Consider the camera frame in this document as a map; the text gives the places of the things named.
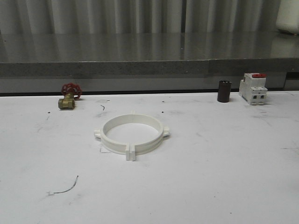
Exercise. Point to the white container on counter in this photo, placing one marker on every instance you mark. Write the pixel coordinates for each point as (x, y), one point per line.
(288, 16)

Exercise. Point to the brass valve red handwheel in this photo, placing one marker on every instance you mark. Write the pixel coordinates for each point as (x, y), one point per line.
(71, 92)

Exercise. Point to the dark brown cylindrical coupling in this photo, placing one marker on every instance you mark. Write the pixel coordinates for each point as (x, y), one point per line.
(224, 91)

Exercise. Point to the white half pipe clamp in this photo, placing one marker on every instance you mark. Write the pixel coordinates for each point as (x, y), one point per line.
(125, 148)
(148, 146)

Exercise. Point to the white circuit breaker red switch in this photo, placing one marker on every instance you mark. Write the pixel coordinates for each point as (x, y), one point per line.
(252, 88)

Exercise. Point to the grey stone counter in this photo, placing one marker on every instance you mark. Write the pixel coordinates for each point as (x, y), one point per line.
(174, 62)

